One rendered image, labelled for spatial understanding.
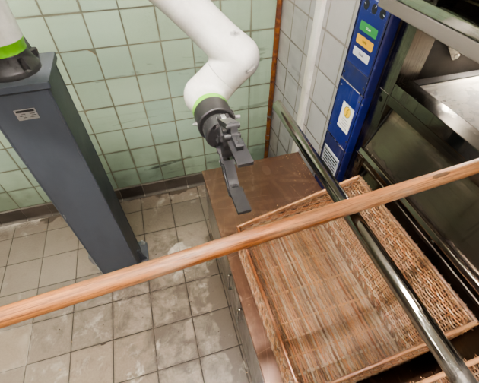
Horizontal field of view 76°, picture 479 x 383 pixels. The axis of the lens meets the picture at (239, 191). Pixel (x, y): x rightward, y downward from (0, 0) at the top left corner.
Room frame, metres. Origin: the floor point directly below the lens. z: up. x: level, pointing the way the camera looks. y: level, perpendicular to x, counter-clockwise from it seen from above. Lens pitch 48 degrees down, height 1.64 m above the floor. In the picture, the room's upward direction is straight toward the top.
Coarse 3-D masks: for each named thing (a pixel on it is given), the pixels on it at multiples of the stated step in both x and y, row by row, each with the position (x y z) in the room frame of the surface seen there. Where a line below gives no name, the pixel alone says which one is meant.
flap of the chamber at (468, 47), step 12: (384, 0) 0.77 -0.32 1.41; (396, 0) 0.74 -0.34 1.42; (396, 12) 0.72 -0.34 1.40; (408, 12) 0.69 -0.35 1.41; (456, 12) 0.77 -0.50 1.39; (420, 24) 0.65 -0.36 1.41; (432, 24) 0.62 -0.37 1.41; (432, 36) 0.61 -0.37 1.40; (444, 36) 0.59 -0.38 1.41; (456, 36) 0.56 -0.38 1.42; (456, 48) 0.55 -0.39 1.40; (468, 48) 0.53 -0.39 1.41
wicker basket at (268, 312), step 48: (288, 240) 0.67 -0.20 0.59; (336, 240) 0.67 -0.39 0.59; (384, 240) 0.55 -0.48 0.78; (288, 288) 0.47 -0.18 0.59; (336, 288) 0.47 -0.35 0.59; (384, 288) 0.44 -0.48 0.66; (432, 288) 0.37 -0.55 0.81; (288, 336) 0.31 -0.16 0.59; (336, 336) 0.31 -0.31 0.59; (384, 336) 0.31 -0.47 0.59
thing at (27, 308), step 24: (456, 168) 0.44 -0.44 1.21; (384, 192) 0.38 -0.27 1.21; (408, 192) 0.39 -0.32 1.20; (312, 216) 0.33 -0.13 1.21; (336, 216) 0.33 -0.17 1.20; (216, 240) 0.28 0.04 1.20; (240, 240) 0.28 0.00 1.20; (264, 240) 0.28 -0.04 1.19; (144, 264) 0.23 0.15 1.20; (168, 264) 0.23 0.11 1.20; (192, 264) 0.24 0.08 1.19; (72, 288) 0.19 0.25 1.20; (96, 288) 0.20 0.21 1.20; (120, 288) 0.20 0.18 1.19; (0, 312) 0.16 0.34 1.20; (24, 312) 0.16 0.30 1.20; (48, 312) 0.17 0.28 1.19
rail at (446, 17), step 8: (400, 0) 0.73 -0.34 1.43; (408, 0) 0.71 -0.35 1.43; (416, 0) 0.69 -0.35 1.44; (424, 0) 0.68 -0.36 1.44; (416, 8) 0.68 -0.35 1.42; (424, 8) 0.66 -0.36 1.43; (432, 8) 0.64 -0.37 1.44; (440, 8) 0.63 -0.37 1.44; (432, 16) 0.64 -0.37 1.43; (440, 16) 0.62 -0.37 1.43; (448, 16) 0.60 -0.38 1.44; (456, 16) 0.59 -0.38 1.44; (448, 24) 0.59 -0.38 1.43; (456, 24) 0.58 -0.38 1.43; (464, 24) 0.57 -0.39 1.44; (472, 24) 0.55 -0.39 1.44; (464, 32) 0.56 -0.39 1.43; (472, 32) 0.54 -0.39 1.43
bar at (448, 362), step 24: (288, 120) 0.66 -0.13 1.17; (312, 168) 0.50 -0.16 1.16; (336, 192) 0.41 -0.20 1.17; (360, 216) 0.35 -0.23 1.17; (360, 240) 0.30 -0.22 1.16; (384, 264) 0.25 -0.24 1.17; (408, 288) 0.21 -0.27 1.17; (408, 312) 0.17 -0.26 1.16; (432, 336) 0.14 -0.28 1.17; (456, 360) 0.10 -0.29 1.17
